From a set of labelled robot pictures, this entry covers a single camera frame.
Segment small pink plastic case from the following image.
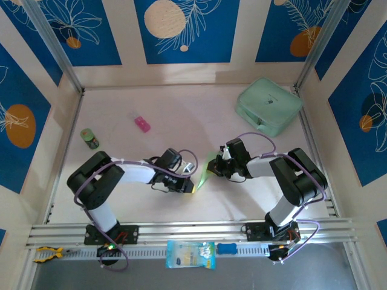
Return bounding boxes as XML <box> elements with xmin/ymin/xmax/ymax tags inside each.
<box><xmin>126</xmin><ymin>111</ymin><xmax>152</xmax><ymax>132</ymax></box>

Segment mint green zip pouch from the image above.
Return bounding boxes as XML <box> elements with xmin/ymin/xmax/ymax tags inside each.
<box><xmin>235</xmin><ymin>77</ymin><xmax>304</xmax><ymax>138</ymax></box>

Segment light blue wet wipes pack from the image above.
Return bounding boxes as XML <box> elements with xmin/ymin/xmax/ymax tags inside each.
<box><xmin>165</xmin><ymin>240</ymin><xmax>218</xmax><ymax>270</ymax></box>

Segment blue bone-shaped block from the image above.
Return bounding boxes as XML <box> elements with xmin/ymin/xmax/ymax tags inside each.
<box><xmin>217</xmin><ymin>242</ymin><xmax>237</xmax><ymax>256</ymax></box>

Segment small green-lid bottle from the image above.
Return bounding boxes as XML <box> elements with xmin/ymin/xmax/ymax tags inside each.
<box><xmin>80</xmin><ymin>128</ymin><xmax>100</xmax><ymax>150</ymax></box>

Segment black controller board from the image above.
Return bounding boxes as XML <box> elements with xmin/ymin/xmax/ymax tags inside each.
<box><xmin>96</xmin><ymin>243</ymin><xmax>121</xmax><ymax>267</ymax></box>
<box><xmin>267</xmin><ymin>243</ymin><xmax>296</xmax><ymax>265</ymax></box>

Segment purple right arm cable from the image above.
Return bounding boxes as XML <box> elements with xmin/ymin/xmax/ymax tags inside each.
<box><xmin>235</xmin><ymin>132</ymin><xmax>329</xmax><ymax>263</ymax></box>

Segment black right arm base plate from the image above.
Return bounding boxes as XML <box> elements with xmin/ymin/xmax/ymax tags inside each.
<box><xmin>241</xmin><ymin>222</ymin><xmax>301</xmax><ymax>242</ymax></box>

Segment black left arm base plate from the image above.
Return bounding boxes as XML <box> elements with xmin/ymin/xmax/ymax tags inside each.
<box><xmin>83</xmin><ymin>224</ymin><xmax>140</xmax><ymax>246</ymax></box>

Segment white slotted cable duct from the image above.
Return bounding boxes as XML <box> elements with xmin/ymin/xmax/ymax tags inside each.
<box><xmin>25</xmin><ymin>241</ymin><xmax>273</xmax><ymax>263</ymax></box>

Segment aluminium side rail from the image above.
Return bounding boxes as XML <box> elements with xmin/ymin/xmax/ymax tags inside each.
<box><xmin>44</xmin><ymin>92</ymin><xmax>85</xmax><ymax>225</ymax></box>
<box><xmin>290</xmin><ymin>86</ymin><xmax>339</xmax><ymax>219</ymax></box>

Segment aluminium frame post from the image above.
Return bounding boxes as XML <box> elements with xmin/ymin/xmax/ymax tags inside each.
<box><xmin>294</xmin><ymin>0</ymin><xmax>353</xmax><ymax>91</ymax></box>
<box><xmin>21</xmin><ymin>0</ymin><xmax>85</xmax><ymax>95</ymax></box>

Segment yellow-handled pliers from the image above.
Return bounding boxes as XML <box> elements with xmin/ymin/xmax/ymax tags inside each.
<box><xmin>33</xmin><ymin>246</ymin><xmax>81</xmax><ymax>263</ymax></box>

